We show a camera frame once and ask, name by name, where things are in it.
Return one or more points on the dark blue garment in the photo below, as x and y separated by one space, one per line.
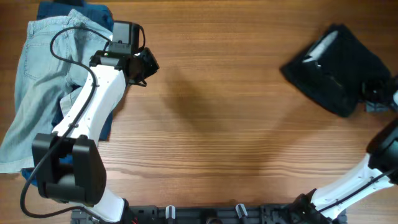
93 14

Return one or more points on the black shorts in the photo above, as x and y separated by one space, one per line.
331 71

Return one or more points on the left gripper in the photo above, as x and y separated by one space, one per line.
148 66

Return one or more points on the right grey rail clip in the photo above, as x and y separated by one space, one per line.
242 213

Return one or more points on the light blue denim shorts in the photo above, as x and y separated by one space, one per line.
34 93

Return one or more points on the left grey rail clip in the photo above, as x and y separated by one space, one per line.
170 212

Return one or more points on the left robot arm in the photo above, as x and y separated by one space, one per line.
67 164

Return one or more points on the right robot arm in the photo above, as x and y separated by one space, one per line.
376 171

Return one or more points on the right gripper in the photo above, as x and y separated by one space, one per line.
372 93

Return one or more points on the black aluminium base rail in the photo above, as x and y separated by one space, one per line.
264 214

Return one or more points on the grey rail clip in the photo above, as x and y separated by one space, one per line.
170 212
242 213

